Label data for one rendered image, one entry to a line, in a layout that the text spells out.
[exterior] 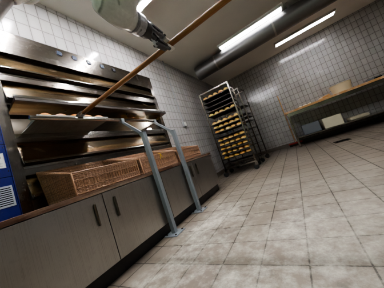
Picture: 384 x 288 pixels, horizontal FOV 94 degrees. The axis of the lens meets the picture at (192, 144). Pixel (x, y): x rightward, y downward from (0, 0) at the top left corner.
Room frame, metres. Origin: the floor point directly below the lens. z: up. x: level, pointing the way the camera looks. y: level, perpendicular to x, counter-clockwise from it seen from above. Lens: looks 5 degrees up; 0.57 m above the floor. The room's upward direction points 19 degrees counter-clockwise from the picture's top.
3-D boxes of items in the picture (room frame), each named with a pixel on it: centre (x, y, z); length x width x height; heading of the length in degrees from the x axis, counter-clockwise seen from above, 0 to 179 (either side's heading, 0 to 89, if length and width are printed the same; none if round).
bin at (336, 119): (4.32, -3.30, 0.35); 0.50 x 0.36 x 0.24; 152
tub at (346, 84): (4.17, -3.71, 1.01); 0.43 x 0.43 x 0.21
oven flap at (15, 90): (2.10, 0.81, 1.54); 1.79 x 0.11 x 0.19; 150
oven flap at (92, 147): (2.10, 0.81, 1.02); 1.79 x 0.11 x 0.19; 150
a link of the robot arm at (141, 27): (0.73, 0.06, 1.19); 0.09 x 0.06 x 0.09; 60
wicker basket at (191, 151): (2.52, 0.26, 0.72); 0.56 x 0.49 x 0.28; 150
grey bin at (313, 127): (4.52, -2.93, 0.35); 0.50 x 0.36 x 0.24; 150
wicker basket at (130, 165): (1.47, 0.86, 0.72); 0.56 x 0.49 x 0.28; 151
